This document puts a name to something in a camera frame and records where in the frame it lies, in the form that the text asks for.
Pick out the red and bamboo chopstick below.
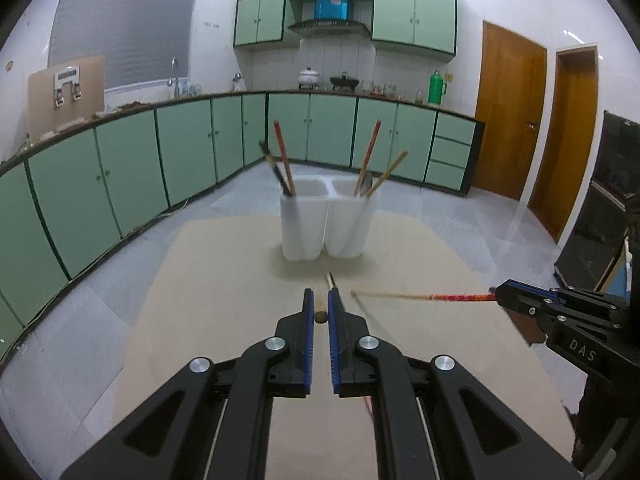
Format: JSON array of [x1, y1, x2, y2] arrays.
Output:
[[350, 289, 496, 302]]

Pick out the black chopstick silver band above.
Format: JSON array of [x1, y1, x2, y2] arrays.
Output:
[[326, 272, 335, 290]]

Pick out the green lower kitchen cabinets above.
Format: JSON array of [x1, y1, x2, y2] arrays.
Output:
[[1, 91, 485, 348]]

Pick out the black appliance cabinet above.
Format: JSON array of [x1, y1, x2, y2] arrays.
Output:
[[554, 112, 639, 290]]

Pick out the brown wooden door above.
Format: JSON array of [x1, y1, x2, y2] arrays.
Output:
[[473, 22, 547, 200], [528, 47, 598, 240]]

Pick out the bamboo chopstick in right cup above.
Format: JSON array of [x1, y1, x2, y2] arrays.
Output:
[[363, 151, 408, 200]]

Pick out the metal spoon in holder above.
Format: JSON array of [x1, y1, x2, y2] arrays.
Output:
[[358, 170, 373, 197]]

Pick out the white double utensil holder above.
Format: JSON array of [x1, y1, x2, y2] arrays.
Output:
[[280, 176, 378, 262]]

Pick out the red chopstick in left cup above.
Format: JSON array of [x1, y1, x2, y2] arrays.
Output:
[[273, 120, 296, 197]]

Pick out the green thermos bottle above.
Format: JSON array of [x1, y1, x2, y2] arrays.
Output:
[[427, 70, 448, 106]]

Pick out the black wok on stove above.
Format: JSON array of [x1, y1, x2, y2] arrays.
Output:
[[330, 72, 360, 93]]

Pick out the white cooking pot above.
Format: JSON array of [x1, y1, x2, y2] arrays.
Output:
[[297, 67, 320, 91]]

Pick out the chrome sink faucet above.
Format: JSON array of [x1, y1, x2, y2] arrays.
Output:
[[167, 56, 180, 100]]

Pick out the brown board with clamps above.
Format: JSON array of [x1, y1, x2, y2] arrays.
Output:
[[27, 55, 105, 143]]

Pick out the range hood with blue box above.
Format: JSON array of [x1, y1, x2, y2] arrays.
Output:
[[286, 0, 371, 39]]

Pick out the grey window blind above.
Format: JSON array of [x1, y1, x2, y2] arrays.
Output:
[[49, 0, 195, 89]]

